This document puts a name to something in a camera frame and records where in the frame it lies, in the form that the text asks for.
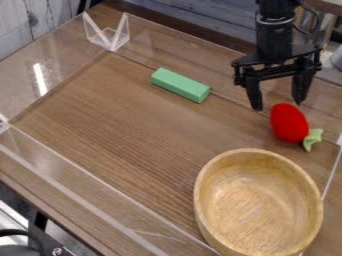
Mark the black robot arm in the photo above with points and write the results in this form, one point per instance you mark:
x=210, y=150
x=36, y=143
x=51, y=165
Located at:
x=276, y=9

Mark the clear acrylic corner bracket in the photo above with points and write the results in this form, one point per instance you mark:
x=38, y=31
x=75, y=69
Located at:
x=109, y=38

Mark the clear acrylic tray wall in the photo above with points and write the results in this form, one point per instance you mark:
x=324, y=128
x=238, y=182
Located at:
x=103, y=149

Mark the wooden bowl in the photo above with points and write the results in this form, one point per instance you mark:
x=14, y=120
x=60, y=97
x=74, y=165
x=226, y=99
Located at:
x=257, y=204

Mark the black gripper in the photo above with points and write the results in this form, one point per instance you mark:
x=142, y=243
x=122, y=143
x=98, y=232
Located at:
x=280, y=58

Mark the wooden chair in background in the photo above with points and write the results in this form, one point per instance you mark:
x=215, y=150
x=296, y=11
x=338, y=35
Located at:
x=328, y=26

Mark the red plush fruit green leaf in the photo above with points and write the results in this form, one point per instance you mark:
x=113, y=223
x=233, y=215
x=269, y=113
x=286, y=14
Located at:
x=292, y=128

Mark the green rectangular block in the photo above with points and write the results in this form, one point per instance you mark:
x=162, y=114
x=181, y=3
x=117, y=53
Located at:
x=181, y=85

